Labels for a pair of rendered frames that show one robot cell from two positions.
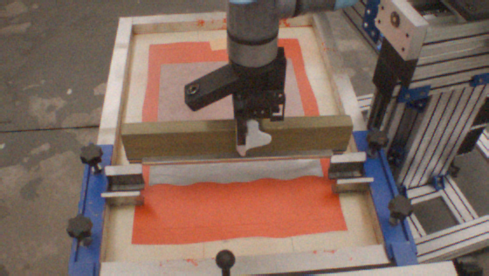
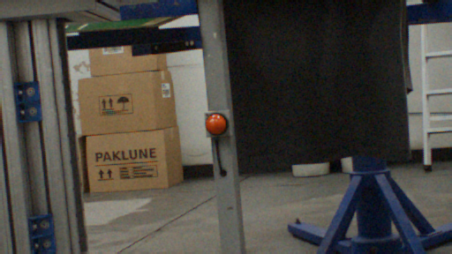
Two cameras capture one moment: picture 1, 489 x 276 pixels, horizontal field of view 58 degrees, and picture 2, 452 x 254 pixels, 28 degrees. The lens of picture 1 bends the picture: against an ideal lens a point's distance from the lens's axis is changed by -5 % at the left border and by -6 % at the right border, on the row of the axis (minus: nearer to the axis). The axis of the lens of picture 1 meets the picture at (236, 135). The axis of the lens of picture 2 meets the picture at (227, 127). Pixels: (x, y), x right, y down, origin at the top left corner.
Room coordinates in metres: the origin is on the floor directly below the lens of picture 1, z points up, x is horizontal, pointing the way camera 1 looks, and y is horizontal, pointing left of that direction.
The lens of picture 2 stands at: (2.94, 0.48, 0.73)
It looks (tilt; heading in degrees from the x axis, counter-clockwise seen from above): 3 degrees down; 198
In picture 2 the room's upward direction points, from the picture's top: 5 degrees counter-clockwise
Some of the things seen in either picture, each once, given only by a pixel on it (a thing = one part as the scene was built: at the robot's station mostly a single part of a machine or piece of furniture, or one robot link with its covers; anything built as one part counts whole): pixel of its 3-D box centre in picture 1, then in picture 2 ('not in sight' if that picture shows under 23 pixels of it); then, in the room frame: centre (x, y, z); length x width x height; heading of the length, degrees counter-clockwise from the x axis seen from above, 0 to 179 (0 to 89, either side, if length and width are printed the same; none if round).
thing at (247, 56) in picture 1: (251, 41); not in sight; (0.55, -0.02, 1.31); 0.08 x 0.08 x 0.05
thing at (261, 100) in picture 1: (256, 83); not in sight; (0.55, -0.03, 1.23); 0.09 x 0.08 x 0.12; 94
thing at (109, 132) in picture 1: (231, 115); not in sight; (0.73, 0.01, 0.97); 0.79 x 0.58 x 0.04; 4
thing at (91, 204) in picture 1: (95, 211); not in sight; (0.47, 0.27, 0.98); 0.30 x 0.05 x 0.07; 4
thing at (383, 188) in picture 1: (379, 194); not in sight; (0.51, -0.28, 0.98); 0.30 x 0.05 x 0.07; 4
